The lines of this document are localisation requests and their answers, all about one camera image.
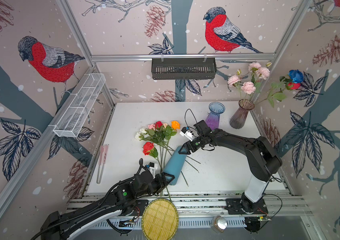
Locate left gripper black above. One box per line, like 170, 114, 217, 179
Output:
136, 171, 175, 198

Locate teal ceramic vase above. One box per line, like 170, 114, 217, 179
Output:
164, 146, 186, 186

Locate pink grey glass vase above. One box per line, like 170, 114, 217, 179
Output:
229, 99, 255, 129

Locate pink carnation bunch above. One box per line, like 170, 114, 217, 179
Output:
248, 62, 272, 93
227, 70, 256, 99

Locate red artificial rose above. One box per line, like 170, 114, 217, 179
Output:
256, 82, 301, 107

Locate blue artificial rose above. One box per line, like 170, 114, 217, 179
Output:
289, 70, 304, 84

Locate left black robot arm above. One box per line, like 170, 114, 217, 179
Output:
32, 159, 175, 240

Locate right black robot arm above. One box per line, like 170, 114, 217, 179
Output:
176, 120, 282, 214

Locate blue purple glass vase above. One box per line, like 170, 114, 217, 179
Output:
205, 102, 225, 130

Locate orange artificial rose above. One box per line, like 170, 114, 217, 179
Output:
166, 120, 181, 151

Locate dark red carnation stem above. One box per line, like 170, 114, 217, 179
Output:
143, 142, 163, 170

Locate pink artificial rose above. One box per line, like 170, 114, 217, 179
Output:
148, 124, 156, 131

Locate white artificial rose bunch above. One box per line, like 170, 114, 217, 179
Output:
135, 128, 148, 141

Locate yellow woven bamboo tray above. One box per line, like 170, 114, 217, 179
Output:
142, 198, 179, 240

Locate pink silicone tongs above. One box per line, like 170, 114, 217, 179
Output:
96, 145, 109, 185

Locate black hanging basket shelf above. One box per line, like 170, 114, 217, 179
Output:
152, 58, 217, 80

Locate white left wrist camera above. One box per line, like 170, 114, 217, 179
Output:
146, 162, 160, 178

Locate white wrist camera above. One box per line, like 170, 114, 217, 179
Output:
180, 127, 195, 141
146, 162, 160, 178

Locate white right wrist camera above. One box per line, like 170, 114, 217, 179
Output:
180, 127, 195, 141

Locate white wire mesh basket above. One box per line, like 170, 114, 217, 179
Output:
53, 73, 106, 138

